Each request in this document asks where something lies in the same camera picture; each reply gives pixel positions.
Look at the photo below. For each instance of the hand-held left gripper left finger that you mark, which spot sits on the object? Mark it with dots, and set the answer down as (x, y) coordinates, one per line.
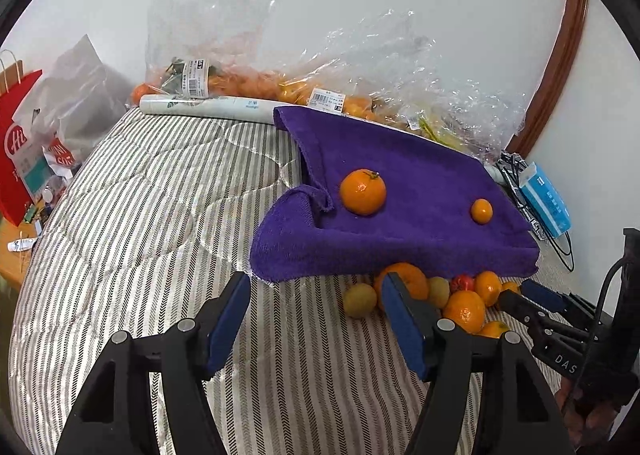
(227, 330)

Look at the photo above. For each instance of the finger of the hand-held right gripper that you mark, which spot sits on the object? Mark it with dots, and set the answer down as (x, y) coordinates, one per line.
(525, 317)
(542, 295)

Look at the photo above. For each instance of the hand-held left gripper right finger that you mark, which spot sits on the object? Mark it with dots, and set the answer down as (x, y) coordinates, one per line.
(400, 317)

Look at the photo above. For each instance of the small orange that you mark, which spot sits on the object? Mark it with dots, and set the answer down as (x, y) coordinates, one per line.
(482, 210)
(510, 287)

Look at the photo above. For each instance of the yellow-green plum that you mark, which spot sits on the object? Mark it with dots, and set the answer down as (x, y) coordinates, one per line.
(360, 300)
(439, 291)

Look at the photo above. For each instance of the small red tomato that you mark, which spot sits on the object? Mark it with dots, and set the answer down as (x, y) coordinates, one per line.
(462, 282)

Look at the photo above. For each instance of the orange with stem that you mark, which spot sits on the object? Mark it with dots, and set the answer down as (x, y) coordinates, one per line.
(362, 191)

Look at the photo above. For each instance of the person's right hand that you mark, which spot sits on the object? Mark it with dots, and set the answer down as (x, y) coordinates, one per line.
(585, 420)

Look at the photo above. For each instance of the blue tissue pack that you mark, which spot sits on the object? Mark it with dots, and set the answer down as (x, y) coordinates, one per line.
(545, 200)

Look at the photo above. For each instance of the striped quilt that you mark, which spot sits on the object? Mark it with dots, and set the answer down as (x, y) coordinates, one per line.
(150, 210)

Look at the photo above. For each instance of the purple towel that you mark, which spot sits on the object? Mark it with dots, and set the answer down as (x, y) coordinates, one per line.
(425, 170)

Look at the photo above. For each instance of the clear bag of yellow produce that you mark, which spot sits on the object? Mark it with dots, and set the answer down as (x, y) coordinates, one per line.
(440, 135)

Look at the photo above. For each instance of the clear bag of oranges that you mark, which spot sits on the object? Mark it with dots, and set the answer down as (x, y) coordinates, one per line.
(360, 107)

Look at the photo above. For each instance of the white paper roll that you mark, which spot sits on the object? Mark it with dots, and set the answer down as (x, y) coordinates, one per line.
(210, 107)

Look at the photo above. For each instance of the white tube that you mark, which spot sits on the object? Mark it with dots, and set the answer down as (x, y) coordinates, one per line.
(20, 245)

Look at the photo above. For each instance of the wooden desk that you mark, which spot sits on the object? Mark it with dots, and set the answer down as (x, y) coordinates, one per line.
(10, 260)

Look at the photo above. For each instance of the small red and white bag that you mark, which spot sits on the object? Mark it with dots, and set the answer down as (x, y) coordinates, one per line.
(60, 155)

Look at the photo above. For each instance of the clear bag of leafy tangerines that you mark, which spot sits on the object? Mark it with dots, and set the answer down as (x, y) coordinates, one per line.
(235, 82)

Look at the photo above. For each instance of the grey plastic bag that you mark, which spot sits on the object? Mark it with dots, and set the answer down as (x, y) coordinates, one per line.
(85, 100)

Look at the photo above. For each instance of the red paper bag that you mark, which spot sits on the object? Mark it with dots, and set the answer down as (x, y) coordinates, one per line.
(10, 110)

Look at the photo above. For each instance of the wooden door frame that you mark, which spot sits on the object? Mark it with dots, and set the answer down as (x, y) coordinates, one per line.
(565, 45)

